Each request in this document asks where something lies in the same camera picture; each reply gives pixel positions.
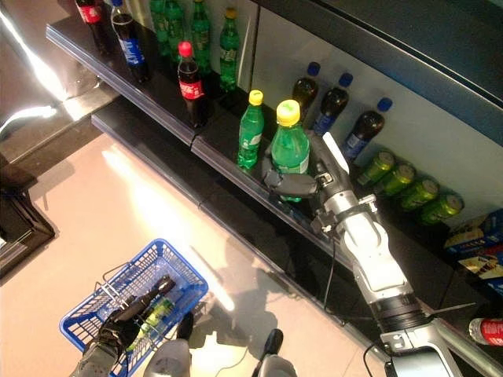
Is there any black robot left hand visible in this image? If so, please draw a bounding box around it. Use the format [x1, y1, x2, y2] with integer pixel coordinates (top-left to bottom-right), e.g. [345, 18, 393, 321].
[94, 298, 142, 354]

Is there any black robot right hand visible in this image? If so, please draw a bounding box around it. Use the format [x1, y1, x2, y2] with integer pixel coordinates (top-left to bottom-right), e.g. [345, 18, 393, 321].
[262, 133, 347, 200]

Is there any green Sprite bottle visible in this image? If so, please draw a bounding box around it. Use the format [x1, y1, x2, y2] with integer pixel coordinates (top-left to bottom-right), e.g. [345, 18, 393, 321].
[270, 99, 311, 203]
[236, 89, 265, 172]
[164, 0, 185, 64]
[218, 7, 241, 93]
[191, 0, 213, 75]
[149, 0, 174, 58]

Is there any blue plastic shopping basket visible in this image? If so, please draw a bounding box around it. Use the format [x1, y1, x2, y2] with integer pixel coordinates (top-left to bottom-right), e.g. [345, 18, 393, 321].
[58, 238, 209, 376]

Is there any green bottle in basket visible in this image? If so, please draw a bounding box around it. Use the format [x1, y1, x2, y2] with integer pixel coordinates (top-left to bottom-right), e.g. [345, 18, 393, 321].
[127, 297, 177, 352]

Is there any silver robot left leg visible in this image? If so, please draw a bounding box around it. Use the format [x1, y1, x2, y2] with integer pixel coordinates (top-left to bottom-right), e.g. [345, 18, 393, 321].
[143, 312, 196, 377]

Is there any black store shelf board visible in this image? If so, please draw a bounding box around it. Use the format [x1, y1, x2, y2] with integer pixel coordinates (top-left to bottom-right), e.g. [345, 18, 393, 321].
[251, 0, 503, 133]
[90, 97, 394, 354]
[45, 0, 503, 354]

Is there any black low display stand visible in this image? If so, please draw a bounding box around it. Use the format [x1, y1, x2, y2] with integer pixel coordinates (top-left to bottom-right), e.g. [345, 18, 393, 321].
[0, 155, 57, 280]

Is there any Coca-Cola bottle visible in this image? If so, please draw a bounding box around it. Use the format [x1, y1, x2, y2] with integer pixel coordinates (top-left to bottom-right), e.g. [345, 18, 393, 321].
[74, 0, 113, 56]
[176, 41, 208, 129]

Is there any blue biscuit box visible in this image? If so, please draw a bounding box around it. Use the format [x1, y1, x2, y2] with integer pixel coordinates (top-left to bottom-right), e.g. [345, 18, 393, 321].
[443, 207, 503, 254]

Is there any glossy dark display unit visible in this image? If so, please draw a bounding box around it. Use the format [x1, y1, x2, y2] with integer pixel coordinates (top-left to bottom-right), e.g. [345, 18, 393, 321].
[0, 0, 119, 166]

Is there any red label water bottle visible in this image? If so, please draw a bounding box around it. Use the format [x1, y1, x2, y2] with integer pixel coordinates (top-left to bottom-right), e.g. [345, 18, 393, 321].
[468, 317, 503, 347]

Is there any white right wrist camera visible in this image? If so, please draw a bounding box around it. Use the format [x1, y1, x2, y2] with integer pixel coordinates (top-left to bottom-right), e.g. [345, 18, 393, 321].
[321, 131, 351, 174]

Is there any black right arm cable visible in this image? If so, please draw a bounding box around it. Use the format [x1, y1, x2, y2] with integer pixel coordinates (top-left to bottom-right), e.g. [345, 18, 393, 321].
[324, 231, 394, 377]

